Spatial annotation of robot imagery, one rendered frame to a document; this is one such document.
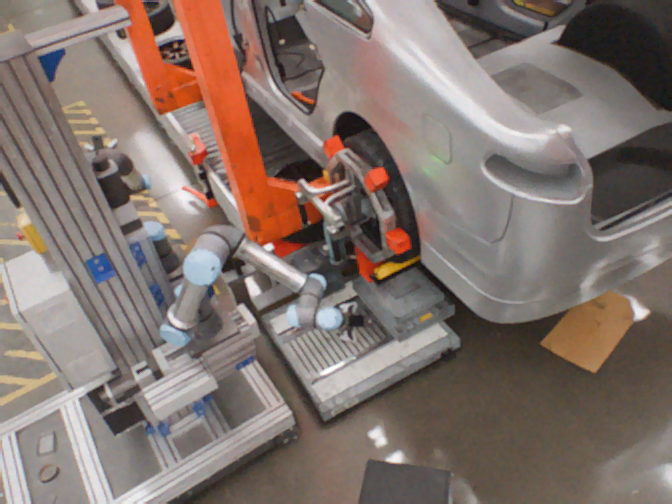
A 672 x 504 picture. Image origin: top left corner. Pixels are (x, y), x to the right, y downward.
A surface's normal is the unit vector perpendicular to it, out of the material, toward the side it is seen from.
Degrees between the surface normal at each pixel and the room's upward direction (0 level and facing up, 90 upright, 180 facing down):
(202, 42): 90
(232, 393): 0
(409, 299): 0
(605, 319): 2
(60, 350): 90
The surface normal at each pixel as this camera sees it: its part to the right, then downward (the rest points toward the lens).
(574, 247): 0.18, 0.62
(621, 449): -0.15, -0.74
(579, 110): 0.04, -0.49
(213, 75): 0.47, 0.53
